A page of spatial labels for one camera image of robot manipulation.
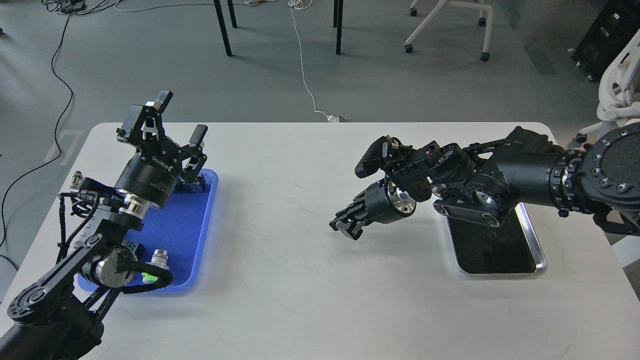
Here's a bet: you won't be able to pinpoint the silver tray with black mat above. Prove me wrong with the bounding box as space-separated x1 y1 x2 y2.
446 203 548 278

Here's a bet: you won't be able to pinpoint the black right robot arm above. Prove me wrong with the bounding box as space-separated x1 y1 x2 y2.
329 122 640 240

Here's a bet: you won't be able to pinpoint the green and silver push button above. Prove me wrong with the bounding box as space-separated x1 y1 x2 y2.
141 249 170 285

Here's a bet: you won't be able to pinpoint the white office chair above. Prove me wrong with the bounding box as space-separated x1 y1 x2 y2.
574 31 640 144

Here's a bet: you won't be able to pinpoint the black and red switch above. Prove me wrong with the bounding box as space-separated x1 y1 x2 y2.
126 241 146 259

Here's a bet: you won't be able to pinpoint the black table legs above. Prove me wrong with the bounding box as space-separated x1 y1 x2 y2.
213 0 345 57

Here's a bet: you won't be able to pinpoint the white chair base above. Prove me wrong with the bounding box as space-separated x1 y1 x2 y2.
404 0 495 62

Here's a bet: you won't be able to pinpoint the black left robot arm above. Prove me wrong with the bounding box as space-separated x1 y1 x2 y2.
1 91 208 360

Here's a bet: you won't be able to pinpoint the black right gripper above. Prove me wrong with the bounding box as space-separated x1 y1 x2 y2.
329 180 417 240

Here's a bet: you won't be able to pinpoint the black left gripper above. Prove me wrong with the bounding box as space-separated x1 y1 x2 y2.
114 90 208 208

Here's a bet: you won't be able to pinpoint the white floor cable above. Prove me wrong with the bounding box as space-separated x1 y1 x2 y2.
115 0 331 121

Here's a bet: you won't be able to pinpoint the white power adapter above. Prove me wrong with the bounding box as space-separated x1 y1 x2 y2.
326 114 347 123

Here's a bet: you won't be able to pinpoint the blue plastic tray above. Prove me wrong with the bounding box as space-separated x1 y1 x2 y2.
77 168 219 294

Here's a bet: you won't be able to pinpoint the green button black switch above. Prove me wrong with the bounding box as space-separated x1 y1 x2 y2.
173 169 207 194

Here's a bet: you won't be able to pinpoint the black floor cable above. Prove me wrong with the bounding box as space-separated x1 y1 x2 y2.
0 0 116 271

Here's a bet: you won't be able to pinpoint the black equipment cabinet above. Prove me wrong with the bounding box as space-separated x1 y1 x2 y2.
571 0 640 81

